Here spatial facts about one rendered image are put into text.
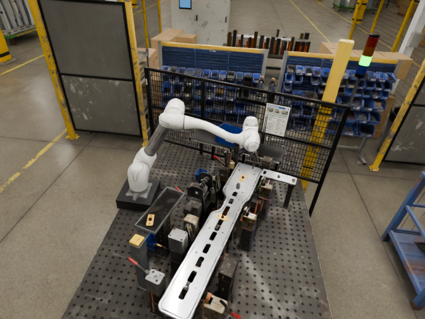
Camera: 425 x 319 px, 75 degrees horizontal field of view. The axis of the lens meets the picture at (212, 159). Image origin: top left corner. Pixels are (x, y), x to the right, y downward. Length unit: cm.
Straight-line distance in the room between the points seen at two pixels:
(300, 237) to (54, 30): 375
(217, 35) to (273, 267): 725
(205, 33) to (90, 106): 492
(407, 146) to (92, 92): 451
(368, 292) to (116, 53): 387
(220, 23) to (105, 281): 743
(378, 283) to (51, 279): 306
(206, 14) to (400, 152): 597
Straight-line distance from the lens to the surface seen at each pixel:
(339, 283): 312
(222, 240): 182
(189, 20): 860
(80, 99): 455
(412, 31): 628
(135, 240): 165
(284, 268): 215
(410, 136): 466
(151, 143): 231
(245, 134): 184
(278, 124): 256
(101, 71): 420
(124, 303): 201
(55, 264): 321
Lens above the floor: 244
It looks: 36 degrees down
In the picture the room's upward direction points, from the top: 3 degrees clockwise
